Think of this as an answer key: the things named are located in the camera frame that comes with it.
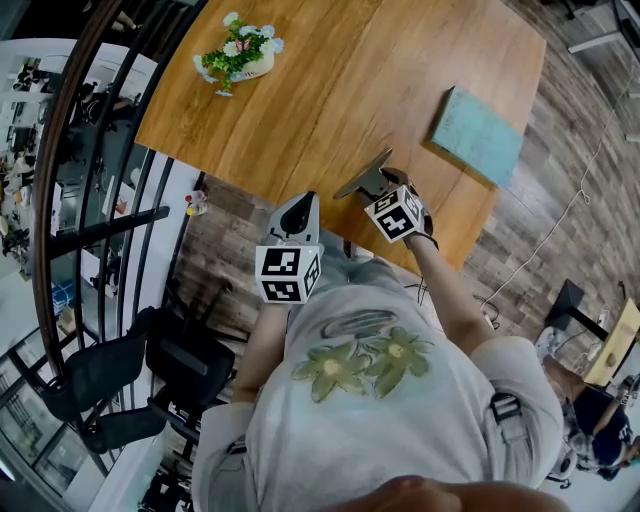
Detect person's left forearm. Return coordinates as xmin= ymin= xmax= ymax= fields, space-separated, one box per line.
xmin=232 ymin=299 xmax=292 ymax=406

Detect white pot with flowers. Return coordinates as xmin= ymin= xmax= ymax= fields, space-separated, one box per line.
xmin=192 ymin=12 xmax=285 ymax=97

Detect teal book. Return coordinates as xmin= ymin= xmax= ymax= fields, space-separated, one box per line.
xmin=424 ymin=85 xmax=525 ymax=189

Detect black table base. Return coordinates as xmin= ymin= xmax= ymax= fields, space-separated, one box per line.
xmin=544 ymin=278 xmax=609 ymax=341

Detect white cable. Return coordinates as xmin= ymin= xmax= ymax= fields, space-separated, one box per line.
xmin=482 ymin=74 xmax=636 ymax=306

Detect person's white flower-print shirt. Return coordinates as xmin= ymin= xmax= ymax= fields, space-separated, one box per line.
xmin=192 ymin=284 xmax=566 ymax=512

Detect black mesh office chair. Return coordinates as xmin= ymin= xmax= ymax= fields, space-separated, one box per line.
xmin=82 ymin=407 xmax=169 ymax=455
xmin=39 ymin=305 xmax=157 ymax=422
xmin=144 ymin=309 xmax=236 ymax=407

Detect light wooden desk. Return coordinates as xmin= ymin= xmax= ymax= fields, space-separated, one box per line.
xmin=584 ymin=298 xmax=640 ymax=389

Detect small red yellow toy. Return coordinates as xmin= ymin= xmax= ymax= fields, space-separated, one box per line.
xmin=184 ymin=189 xmax=209 ymax=217

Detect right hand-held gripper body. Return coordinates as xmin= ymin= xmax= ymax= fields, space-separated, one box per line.
xmin=362 ymin=167 xmax=434 ymax=245

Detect white desk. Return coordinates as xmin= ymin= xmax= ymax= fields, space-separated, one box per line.
xmin=567 ymin=27 xmax=632 ymax=55

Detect grey strap with black buckle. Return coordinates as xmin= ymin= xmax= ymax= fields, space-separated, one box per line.
xmin=488 ymin=392 xmax=531 ymax=444

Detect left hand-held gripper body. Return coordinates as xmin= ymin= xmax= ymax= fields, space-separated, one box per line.
xmin=254 ymin=234 xmax=324 ymax=305

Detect person's right forearm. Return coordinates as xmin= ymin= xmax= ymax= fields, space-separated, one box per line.
xmin=403 ymin=232 xmax=497 ymax=352

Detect dark railing with brown handrail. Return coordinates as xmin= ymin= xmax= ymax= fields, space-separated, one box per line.
xmin=29 ymin=0 xmax=211 ymax=481

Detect person's grey trousers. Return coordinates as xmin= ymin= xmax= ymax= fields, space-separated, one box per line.
xmin=319 ymin=229 xmax=404 ymax=301

